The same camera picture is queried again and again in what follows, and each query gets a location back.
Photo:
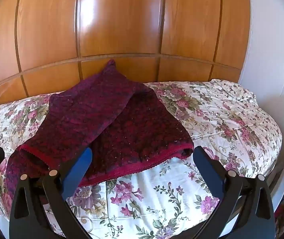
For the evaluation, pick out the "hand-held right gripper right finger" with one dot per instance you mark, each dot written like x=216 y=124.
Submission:
x=209 y=174

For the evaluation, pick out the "red and brown bundle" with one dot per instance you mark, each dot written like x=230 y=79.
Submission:
x=282 y=216

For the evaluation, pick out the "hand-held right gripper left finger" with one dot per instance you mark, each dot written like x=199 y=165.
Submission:
x=78 y=173

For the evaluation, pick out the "floral bedspread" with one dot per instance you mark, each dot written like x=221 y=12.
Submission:
x=231 y=119

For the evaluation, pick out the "maroon knitted garment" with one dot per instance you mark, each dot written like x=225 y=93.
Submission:
x=94 y=119

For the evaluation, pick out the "wooden panelled headboard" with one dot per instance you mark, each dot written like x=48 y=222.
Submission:
x=122 y=20

